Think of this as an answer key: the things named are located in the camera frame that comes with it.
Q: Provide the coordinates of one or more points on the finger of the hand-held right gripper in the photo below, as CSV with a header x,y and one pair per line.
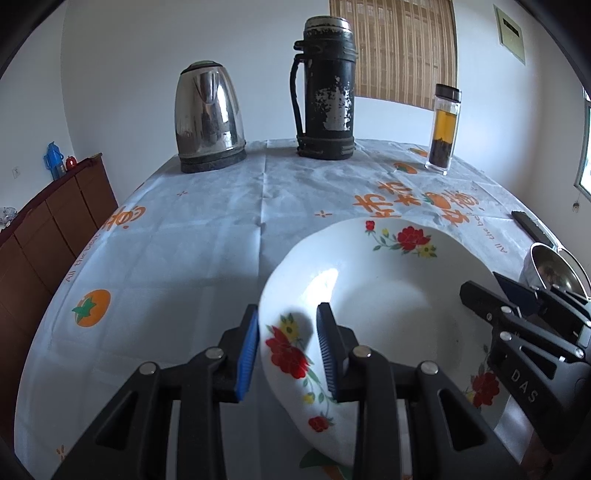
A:
x,y
489,304
519,293

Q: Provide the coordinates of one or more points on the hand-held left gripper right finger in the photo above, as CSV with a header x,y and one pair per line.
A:
x,y
328,350

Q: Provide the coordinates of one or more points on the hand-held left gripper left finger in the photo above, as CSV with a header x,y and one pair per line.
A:
x,y
247,355

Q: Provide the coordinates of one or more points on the stainless steel bowl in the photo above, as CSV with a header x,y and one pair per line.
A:
x,y
554,267

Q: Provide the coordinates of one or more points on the red flower white plate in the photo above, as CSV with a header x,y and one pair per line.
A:
x,y
392,286

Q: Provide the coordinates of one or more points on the black smartphone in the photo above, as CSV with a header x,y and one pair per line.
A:
x,y
531,226

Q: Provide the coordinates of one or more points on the orange print white tablecloth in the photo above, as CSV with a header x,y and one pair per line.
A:
x,y
184,240

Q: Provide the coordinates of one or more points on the glass window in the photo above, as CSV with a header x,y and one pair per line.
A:
x,y
585,157

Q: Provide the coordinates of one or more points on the glass tea bottle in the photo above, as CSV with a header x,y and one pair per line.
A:
x,y
442,134

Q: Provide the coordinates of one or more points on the brown wooden cabinet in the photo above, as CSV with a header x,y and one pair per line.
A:
x,y
46,240

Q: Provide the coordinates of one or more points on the stainless steel electric kettle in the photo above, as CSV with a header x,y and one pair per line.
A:
x,y
207,115

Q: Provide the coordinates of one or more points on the worn black thermos flask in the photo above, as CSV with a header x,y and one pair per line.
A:
x,y
328,92

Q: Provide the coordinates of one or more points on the red apple ornament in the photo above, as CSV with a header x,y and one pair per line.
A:
x,y
71,163

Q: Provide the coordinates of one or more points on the bamboo window blind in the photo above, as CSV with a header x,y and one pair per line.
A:
x,y
401,46

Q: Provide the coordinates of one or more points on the blue thermos jug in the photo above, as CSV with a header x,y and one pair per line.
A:
x,y
54,161

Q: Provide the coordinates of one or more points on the clear glass ornament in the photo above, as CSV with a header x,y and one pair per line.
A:
x,y
7,217

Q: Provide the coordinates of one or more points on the pale green wall panel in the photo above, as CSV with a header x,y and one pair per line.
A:
x,y
510,34

